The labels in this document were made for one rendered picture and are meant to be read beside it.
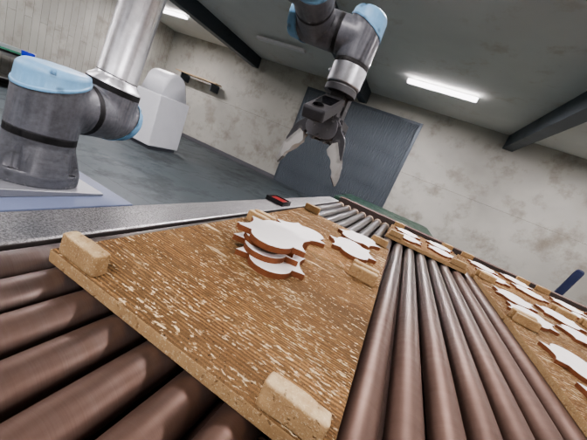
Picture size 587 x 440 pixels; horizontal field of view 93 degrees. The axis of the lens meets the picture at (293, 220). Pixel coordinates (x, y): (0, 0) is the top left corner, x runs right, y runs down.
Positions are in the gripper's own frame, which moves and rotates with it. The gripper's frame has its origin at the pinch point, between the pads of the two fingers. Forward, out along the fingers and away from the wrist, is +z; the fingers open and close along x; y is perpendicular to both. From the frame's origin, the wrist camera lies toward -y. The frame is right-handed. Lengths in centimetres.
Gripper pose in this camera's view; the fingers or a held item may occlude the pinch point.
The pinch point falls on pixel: (303, 174)
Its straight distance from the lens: 64.2
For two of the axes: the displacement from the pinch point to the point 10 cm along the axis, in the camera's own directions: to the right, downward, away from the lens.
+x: -8.5, -4.3, 2.9
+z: -3.7, 9.0, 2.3
